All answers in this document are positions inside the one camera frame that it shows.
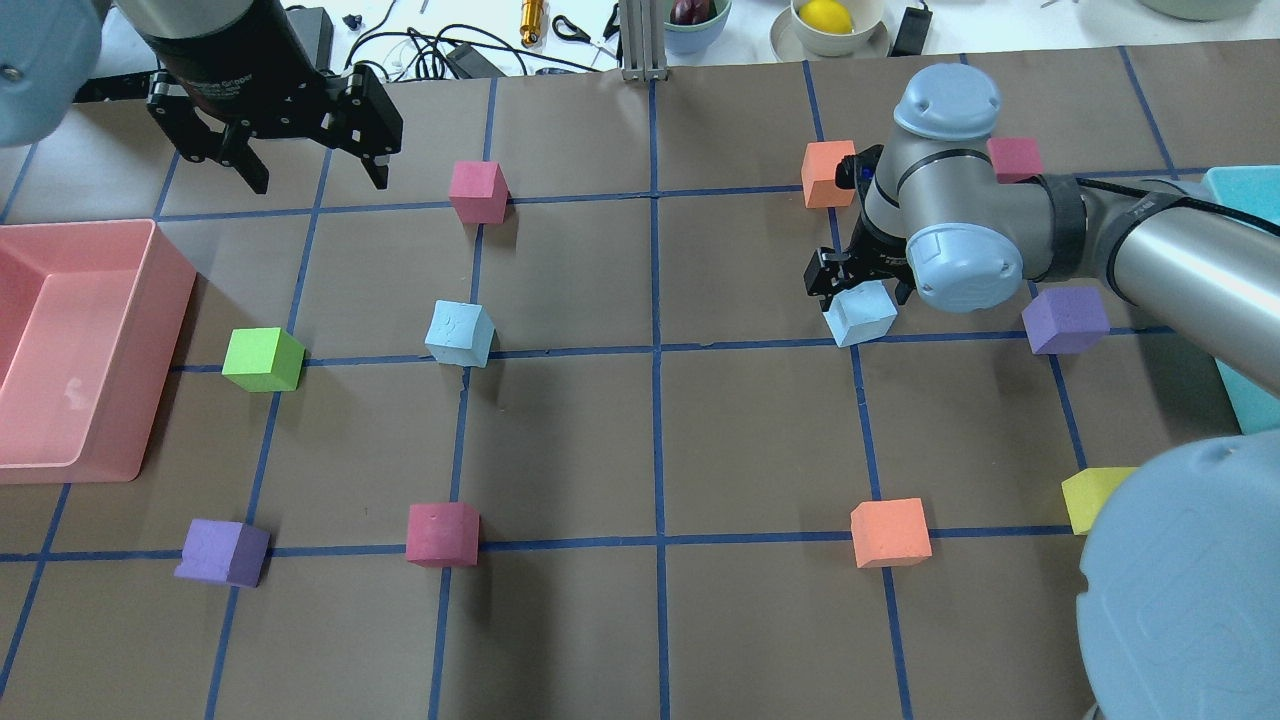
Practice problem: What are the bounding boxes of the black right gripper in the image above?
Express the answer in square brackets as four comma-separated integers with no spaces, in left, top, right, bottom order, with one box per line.
[806,145,913,306]

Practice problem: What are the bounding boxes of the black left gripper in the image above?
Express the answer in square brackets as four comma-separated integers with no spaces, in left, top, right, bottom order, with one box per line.
[140,1,404,195]

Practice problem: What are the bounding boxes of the light blue foam block carried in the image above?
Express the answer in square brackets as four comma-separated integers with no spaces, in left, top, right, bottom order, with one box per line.
[822,281,899,348]

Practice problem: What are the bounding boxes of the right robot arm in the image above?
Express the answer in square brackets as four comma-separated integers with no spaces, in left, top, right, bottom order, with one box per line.
[805,63,1279,719]

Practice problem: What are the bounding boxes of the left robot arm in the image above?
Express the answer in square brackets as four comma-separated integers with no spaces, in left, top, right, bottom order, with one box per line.
[1,1,404,193]

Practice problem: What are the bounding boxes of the orange foam block window side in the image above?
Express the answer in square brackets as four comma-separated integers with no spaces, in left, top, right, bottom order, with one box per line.
[801,138,856,210]

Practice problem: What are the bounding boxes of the black power adapter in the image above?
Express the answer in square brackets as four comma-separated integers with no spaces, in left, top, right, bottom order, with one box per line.
[285,6,334,72]

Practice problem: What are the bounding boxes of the pink foam block far right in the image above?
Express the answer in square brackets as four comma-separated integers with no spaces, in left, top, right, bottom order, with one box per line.
[987,136,1044,184]

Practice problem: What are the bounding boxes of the pink foam block window side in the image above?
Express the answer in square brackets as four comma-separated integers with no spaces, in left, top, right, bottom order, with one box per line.
[448,160,509,225]

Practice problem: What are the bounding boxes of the purple foam block near cyan bin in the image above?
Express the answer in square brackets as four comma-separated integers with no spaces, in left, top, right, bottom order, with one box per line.
[1021,286,1111,355]

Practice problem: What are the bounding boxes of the green foam block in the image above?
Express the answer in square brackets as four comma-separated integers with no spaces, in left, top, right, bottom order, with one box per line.
[221,327,306,393]

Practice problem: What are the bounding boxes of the black laptop charger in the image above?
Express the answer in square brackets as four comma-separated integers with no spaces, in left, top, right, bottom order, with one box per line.
[888,1,933,56]

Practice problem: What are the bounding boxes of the light blue foam block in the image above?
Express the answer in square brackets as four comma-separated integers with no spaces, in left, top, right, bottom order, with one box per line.
[424,299,495,368]

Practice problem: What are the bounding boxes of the beige bowl with lemon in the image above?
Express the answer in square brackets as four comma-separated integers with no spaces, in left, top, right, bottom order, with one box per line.
[771,1,890,61]

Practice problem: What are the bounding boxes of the pink plastic bin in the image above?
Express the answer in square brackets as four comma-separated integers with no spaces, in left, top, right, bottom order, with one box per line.
[1,219,195,486]

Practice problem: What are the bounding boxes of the brass cylinder tool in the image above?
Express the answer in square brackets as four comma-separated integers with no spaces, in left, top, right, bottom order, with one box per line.
[518,0,545,47]

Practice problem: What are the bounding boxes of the light blue bowl with fruit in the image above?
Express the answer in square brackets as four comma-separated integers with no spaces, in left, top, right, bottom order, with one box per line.
[660,1,733,55]

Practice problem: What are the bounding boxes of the yellow foam block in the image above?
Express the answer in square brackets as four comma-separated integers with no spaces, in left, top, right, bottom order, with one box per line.
[1060,468,1138,536]

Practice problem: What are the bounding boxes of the cyan plastic bin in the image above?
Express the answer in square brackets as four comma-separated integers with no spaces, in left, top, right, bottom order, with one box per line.
[1203,165,1280,437]

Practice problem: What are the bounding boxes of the dark pink foam block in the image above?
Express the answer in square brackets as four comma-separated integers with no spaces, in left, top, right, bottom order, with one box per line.
[404,502,481,568]

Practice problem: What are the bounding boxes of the purple foam block near pink bin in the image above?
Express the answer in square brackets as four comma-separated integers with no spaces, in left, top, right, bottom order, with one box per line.
[174,518,270,588]

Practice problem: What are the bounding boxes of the aluminium frame post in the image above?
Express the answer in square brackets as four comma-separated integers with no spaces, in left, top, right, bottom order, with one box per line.
[618,0,669,82]

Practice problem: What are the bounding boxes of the black handled scissors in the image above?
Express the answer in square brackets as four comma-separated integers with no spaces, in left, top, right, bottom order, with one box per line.
[550,3,620,53]

